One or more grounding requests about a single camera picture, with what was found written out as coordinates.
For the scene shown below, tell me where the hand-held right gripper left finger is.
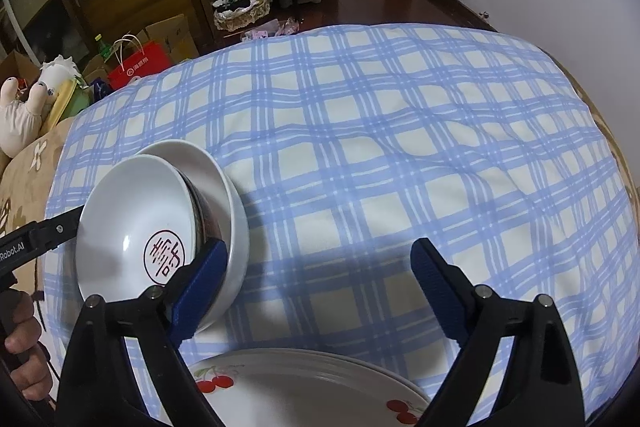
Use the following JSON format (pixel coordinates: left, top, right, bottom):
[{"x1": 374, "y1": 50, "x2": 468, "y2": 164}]
[{"x1": 57, "y1": 238, "x2": 228, "y2": 427}]

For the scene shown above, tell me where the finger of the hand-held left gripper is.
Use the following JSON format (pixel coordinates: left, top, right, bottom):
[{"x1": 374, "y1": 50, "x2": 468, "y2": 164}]
[{"x1": 29, "y1": 204, "x2": 84, "y2": 253}]

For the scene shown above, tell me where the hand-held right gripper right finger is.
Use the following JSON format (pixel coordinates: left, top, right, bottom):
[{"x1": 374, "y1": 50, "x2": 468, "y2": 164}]
[{"x1": 410, "y1": 238, "x2": 586, "y2": 427}]

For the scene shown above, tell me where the white bowl with orange label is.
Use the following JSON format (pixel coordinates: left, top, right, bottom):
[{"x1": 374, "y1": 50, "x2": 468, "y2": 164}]
[{"x1": 135, "y1": 139, "x2": 251, "y2": 333}]

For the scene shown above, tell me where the white cherry print plate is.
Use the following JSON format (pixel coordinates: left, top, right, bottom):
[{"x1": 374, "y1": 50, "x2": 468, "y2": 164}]
[
  {"x1": 260, "y1": 347, "x2": 432, "y2": 408},
  {"x1": 300, "y1": 349, "x2": 433, "y2": 410},
  {"x1": 189, "y1": 347, "x2": 432, "y2": 427}
]

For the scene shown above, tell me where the person's left hand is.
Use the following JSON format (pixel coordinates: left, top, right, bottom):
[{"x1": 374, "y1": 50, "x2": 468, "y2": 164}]
[{"x1": 5, "y1": 293, "x2": 53, "y2": 402}]

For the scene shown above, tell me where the white plush toy with legs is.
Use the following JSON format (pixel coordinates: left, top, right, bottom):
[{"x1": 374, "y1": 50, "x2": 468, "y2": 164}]
[{"x1": 0, "y1": 77, "x2": 53, "y2": 158}]

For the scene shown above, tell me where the yellow green cushion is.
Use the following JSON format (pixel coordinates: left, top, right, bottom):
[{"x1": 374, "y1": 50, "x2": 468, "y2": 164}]
[{"x1": 47, "y1": 77, "x2": 96, "y2": 132}]

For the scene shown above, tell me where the blue plaid cloth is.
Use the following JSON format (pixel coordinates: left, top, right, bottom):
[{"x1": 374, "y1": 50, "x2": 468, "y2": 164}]
[{"x1": 44, "y1": 23, "x2": 640, "y2": 427}]

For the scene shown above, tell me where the white spiky plush toy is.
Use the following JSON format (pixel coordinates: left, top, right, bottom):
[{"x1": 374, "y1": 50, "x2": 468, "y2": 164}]
[{"x1": 39, "y1": 54, "x2": 78, "y2": 90}]

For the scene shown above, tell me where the open cardboard box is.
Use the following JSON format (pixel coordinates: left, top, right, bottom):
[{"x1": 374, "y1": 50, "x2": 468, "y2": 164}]
[{"x1": 0, "y1": 51, "x2": 43, "y2": 92}]

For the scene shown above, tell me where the green bottle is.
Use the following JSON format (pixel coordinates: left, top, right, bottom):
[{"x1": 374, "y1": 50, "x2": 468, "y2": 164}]
[{"x1": 94, "y1": 34, "x2": 116, "y2": 62}]

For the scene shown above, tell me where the red paper shopping bag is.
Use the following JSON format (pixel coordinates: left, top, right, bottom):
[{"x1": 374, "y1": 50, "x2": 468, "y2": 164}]
[{"x1": 107, "y1": 34, "x2": 168, "y2": 90}]

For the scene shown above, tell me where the pile of small packets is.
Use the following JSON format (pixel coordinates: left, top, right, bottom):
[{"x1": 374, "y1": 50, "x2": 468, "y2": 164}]
[{"x1": 240, "y1": 18, "x2": 303, "y2": 42}]

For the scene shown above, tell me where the woven basket with toys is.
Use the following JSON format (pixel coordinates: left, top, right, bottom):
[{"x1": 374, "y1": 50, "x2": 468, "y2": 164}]
[{"x1": 212, "y1": 0, "x2": 273, "y2": 32}]

